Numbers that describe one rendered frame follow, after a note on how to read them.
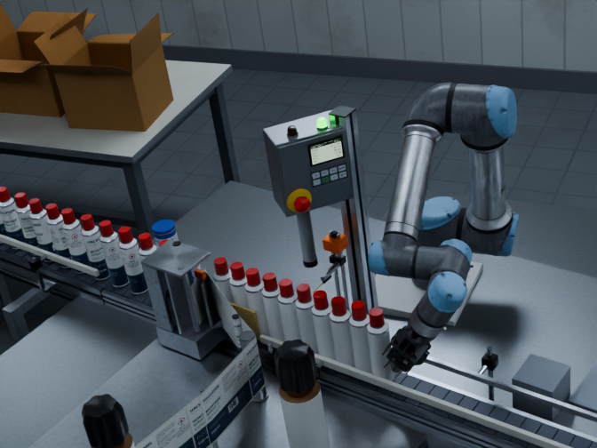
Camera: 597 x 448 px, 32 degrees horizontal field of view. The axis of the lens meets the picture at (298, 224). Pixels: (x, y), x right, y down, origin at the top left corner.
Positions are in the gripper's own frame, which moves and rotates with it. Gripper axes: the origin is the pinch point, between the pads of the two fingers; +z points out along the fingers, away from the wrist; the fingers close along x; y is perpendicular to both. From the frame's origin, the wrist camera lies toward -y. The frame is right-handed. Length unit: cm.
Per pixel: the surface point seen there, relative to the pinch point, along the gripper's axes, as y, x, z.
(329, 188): -7.1, -36.1, -25.4
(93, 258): 3, -87, 47
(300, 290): 1.5, -28.7, -0.8
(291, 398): 31.7, -11.2, -8.9
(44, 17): -111, -215, 110
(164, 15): -269, -260, 221
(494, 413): -1.3, 23.8, -7.4
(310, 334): 2.2, -21.1, 9.3
